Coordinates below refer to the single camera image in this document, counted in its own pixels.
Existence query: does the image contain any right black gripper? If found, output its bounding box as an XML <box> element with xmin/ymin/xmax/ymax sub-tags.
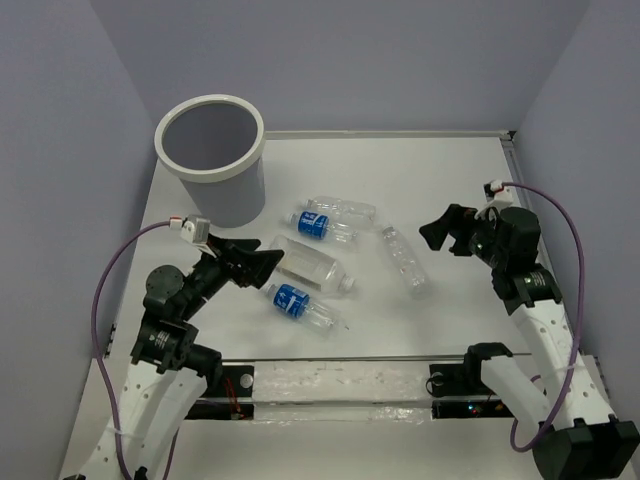
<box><xmin>418</xmin><ymin>203</ymin><xmax>507</xmax><ymax>268</ymax></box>

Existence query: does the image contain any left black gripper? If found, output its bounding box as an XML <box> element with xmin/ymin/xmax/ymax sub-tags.
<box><xmin>179</xmin><ymin>231</ymin><xmax>284</xmax><ymax>318</ymax></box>

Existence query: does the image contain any large square clear bottle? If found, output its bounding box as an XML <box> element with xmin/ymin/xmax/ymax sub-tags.
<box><xmin>271</xmin><ymin>235</ymin><xmax>355</xmax><ymax>295</ymax></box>

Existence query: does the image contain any clear ribbed bottle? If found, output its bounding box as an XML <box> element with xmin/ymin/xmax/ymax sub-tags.
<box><xmin>381</xmin><ymin>224</ymin><xmax>428</xmax><ymax>299</ymax></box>

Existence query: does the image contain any blue label Pocari bottle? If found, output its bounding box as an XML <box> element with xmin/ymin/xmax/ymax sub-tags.
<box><xmin>263</xmin><ymin>283</ymin><xmax>341</xmax><ymax>336</ymax></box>

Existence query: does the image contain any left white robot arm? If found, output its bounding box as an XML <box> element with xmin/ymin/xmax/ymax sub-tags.
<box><xmin>75</xmin><ymin>235</ymin><xmax>284</xmax><ymax>479</ymax></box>

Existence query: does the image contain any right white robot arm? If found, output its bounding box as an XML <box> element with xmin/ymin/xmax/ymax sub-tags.
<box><xmin>419</xmin><ymin>204</ymin><xmax>639</xmax><ymax>479</ymax></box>

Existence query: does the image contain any white cylindrical plastic bin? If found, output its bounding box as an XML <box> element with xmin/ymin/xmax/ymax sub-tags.
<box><xmin>154</xmin><ymin>94</ymin><xmax>266</xmax><ymax>228</ymax></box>

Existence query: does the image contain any clear label-less bottle rear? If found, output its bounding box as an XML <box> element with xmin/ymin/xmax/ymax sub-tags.
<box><xmin>302</xmin><ymin>196</ymin><xmax>376</xmax><ymax>230</ymax></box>

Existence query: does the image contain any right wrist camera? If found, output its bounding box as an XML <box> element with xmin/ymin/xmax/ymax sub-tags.
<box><xmin>483</xmin><ymin>180</ymin><xmax>514</xmax><ymax>210</ymax></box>

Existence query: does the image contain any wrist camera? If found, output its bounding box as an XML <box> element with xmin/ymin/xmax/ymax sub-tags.
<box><xmin>180</xmin><ymin>215</ymin><xmax>211</xmax><ymax>245</ymax></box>
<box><xmin>483</xmin><ymin>180</ymin><xmax>514</xmax><ymax>210</ymax></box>

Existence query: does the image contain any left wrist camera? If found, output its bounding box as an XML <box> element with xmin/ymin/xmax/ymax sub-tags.
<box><xmin>180</xmin><ymin>215</ymin><xmax>211</xmax><ymax>245</ymax></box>

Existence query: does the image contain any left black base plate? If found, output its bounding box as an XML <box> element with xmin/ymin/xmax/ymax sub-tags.
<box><xmin>186</xmin><ymin>363</ymin><xmax>255</xmax><ymax>421</ymax></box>

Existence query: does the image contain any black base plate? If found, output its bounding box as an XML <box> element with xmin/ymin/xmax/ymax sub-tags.
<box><xmin>425</xmin><ymin>363</ymin><xmax>513</xmax><ymax>420</ymax></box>
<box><xmin>186</xmin><ymin>363</ymin><xmax>255</xmax><ymax>421</ymax></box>

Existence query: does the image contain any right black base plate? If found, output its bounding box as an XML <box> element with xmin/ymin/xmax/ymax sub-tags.
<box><xmin>425</xmin><ymin>363</ymin><xmax>513</xmax><ymax>420</ymax></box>

